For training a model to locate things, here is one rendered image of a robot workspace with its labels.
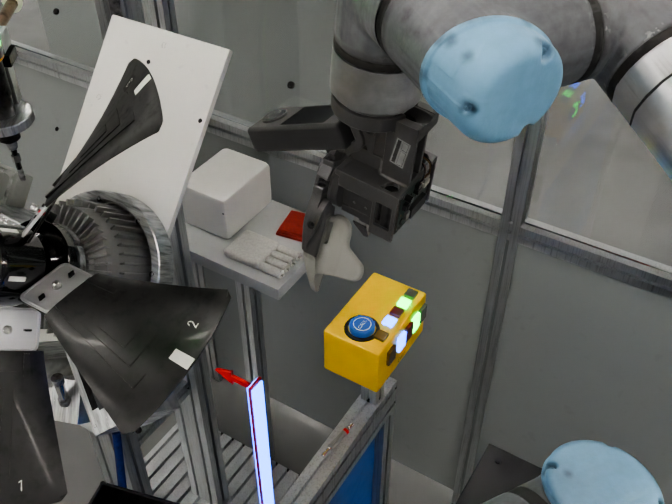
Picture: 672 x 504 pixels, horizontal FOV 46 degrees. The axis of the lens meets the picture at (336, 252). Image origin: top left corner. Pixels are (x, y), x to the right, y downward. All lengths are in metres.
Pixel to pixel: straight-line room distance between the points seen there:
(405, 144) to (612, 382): 1.17
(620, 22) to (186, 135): 0.92
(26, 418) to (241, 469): 1.09
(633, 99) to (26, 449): 0.99
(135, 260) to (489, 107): 0.91
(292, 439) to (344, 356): 1.20
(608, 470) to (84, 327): 0.68
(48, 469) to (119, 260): 0.33
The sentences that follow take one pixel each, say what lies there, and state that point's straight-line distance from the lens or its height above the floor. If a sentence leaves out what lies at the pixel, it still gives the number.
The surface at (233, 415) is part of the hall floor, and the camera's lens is 2.48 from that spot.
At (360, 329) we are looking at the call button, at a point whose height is 1.08.
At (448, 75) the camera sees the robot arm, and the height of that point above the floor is 1.73.
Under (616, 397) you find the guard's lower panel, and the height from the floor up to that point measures 0.65.
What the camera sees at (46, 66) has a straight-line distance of 2.24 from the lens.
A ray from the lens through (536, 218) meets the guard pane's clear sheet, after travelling 1.55.
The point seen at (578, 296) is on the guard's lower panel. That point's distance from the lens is 1.62.
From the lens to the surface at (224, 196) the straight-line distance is 1.66.
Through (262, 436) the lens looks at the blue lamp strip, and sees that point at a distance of 1.08.
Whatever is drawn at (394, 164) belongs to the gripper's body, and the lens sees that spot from 0.65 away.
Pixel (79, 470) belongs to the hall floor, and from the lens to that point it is 2.46.
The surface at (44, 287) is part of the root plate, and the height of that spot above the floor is 1.18.
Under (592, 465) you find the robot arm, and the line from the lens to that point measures 0.83.
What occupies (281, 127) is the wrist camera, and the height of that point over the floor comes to 1.59.
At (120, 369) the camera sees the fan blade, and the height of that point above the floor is 1.18.
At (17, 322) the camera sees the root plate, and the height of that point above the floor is 1.12.
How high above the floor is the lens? 1.96
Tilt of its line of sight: 41 degrees down
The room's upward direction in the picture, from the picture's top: straight up
